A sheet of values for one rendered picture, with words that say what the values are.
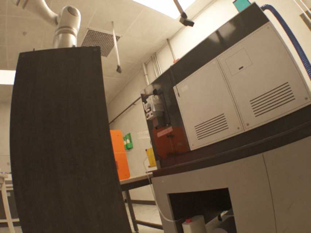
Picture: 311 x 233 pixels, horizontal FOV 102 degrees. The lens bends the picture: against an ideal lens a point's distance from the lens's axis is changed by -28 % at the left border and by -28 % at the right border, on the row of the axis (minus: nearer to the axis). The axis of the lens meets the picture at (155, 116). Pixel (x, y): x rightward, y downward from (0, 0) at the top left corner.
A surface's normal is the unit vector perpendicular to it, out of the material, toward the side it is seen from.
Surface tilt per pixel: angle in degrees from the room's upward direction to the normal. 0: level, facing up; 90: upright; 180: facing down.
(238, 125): 90
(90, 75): 90
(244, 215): 90
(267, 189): 90
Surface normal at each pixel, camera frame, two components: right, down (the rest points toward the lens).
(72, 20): 0.78, -0.32
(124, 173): 0.59, -0.36
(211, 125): -0.77, -0.01
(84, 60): 0.33, -0.35
